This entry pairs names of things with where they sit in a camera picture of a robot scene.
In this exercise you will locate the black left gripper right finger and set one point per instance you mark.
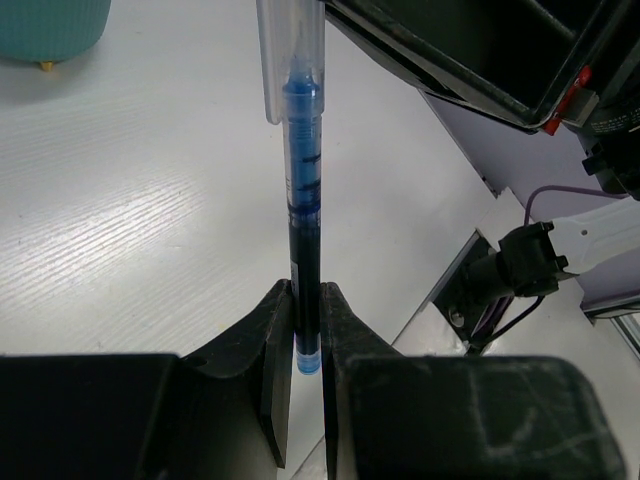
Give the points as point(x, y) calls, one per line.
point(391, 416)

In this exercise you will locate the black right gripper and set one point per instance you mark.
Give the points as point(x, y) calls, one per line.
point(524, 63)

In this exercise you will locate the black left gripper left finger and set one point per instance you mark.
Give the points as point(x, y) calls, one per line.
point(220, 412)

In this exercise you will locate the blue gel pen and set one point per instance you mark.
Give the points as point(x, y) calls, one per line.
point(302, 132)

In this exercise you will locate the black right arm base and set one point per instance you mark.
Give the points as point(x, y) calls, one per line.
point(470, 322)

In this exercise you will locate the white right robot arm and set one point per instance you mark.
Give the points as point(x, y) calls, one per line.
point(532, 260)

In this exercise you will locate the teal round desk organizer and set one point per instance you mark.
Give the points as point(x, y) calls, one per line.
point(47, 32)

